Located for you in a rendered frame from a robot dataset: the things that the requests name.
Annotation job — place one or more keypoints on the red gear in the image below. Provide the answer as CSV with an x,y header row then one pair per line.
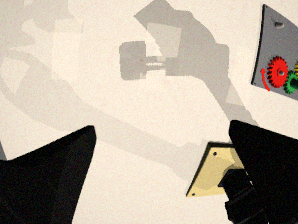
x,y
276,65

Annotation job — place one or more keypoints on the green gear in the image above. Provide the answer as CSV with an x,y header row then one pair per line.
x,y
292,82

